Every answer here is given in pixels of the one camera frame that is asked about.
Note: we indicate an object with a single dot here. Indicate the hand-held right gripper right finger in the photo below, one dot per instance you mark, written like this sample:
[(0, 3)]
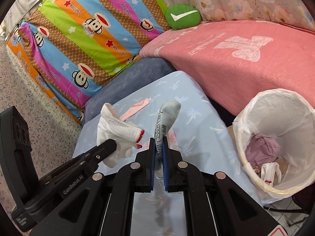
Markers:
[(165, 172)]

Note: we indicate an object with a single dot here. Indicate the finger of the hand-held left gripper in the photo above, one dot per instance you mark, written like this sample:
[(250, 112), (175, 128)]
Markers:
[(103, 150)]

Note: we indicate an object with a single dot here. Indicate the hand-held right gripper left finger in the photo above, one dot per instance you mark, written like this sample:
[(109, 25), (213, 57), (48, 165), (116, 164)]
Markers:
[(151, 167)]

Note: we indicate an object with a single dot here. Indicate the white sock red trim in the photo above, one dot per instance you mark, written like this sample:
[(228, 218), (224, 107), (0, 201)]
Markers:
[(115, 127)]

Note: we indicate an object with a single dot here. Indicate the light grey printed sock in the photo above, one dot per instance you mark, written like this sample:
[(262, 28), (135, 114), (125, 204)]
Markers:
[(167, 115)]

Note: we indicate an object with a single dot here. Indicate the purple garment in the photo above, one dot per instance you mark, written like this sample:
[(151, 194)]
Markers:
[(262, 148)]

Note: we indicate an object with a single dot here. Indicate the cream white cloth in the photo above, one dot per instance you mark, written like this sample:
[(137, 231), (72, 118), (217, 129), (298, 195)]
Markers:
[(269, 172)]

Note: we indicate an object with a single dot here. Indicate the tan sheer stocking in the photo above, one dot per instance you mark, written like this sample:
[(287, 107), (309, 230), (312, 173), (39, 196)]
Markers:
[(283, 166)]

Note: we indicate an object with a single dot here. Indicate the white lined trash bin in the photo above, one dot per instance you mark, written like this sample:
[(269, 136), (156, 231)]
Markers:
[(283, 118)]

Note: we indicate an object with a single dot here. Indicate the pink white cloth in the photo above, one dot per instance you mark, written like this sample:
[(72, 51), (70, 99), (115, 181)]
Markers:
[(176, 141)]

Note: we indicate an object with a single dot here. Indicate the pink flat cloth piece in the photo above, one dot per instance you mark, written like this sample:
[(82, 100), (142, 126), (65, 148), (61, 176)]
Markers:
[(135, 109)]

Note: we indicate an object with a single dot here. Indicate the light blue palm print sheet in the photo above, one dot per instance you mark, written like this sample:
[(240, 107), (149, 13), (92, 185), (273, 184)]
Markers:
[(201, 132)]

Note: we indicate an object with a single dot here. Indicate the blue-grey seat cushion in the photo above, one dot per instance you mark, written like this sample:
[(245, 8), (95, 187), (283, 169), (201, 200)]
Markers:
[(128, 78)]

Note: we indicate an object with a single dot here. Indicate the striped monkey print pillow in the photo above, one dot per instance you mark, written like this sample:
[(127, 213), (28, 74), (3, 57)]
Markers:
[(32, 68)]

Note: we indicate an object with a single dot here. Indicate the pink blanket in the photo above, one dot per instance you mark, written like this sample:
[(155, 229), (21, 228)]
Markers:
[(221, 66)]

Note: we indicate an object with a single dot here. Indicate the colourful striped monkey quilt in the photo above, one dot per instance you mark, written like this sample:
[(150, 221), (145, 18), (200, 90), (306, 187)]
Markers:
[(98, 29)]

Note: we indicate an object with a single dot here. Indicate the green cushion white check mark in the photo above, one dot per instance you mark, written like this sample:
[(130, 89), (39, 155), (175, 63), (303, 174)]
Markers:
[(183, 17)]

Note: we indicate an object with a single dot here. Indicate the pale floral quilt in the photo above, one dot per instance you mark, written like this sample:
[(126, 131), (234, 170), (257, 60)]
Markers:
[(246, 0)]

